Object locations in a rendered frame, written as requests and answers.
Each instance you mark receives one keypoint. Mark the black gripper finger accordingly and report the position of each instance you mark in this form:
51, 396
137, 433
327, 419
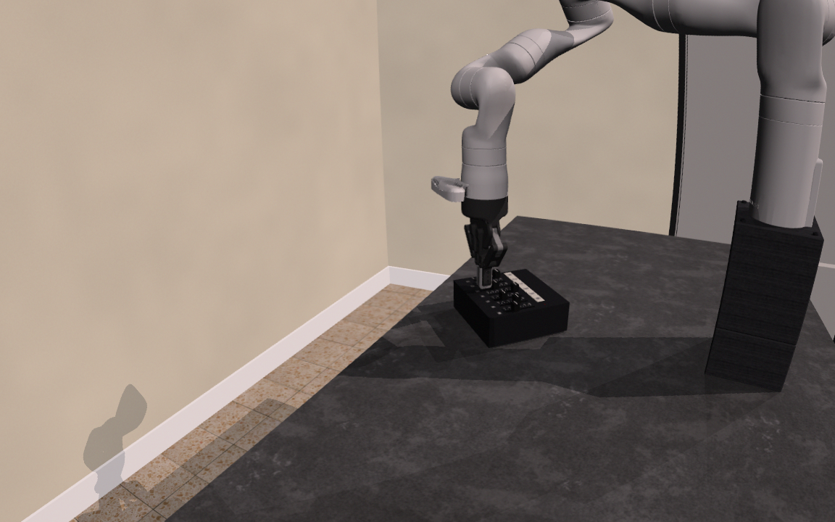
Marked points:
494, 255
472, 243

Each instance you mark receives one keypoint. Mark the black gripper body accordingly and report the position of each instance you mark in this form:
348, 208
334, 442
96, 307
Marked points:
490, 212

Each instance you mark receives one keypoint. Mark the black lighting desk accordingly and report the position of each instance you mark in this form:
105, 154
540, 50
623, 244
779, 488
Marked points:
532, 309

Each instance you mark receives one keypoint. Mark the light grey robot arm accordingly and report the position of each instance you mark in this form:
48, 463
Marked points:
790, 35

